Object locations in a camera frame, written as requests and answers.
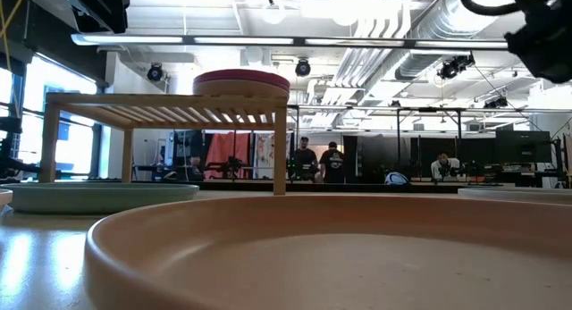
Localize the grey beige plate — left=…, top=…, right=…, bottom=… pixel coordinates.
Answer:
left=458, top=186, right=572, bottom=205

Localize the salmon pink plate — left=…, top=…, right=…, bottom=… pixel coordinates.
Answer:
left=192, top=79, right=290, bottom=96

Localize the brown terracotta plate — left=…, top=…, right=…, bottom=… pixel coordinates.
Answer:
left=83, top=193, right=572, bottom=310

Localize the teal grey plate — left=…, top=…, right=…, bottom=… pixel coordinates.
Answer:
left=3, top=181, right=200, bottom=215

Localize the wooden slatted shelf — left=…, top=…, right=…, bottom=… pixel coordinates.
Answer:
left=38, top=92, right=290, bottom=197

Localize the large black background monitor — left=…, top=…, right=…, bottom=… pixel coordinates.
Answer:
left=494, top=130, right=553, bottom=163

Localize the person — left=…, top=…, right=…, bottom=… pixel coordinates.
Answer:
left=431, top=152, right=461, bottom=181
left=294, top=136, right=319, bottom=184
left=319, top=141, right=346, bottom=184
left=187, top=155, right=203, bottom=181

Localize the white blue rugby ball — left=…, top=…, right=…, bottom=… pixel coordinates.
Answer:
left=384, top=171, right=410, bottom=186

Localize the round pendant lamp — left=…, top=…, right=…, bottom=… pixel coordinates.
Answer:
left=261, top=0, right=287, bottom=25

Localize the long ceiling light bar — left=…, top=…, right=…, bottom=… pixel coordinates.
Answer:
left=71, top=32, right=510, bottom=51

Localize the orange hanging cloth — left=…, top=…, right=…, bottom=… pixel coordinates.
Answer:
left=204, top=131, right=251, bottom=180

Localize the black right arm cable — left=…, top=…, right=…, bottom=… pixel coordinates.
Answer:
left=458, top=0, right=537, bottom=17

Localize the silver ventilation duct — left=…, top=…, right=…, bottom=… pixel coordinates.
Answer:
left=395, top=0, right=519, bottom=81

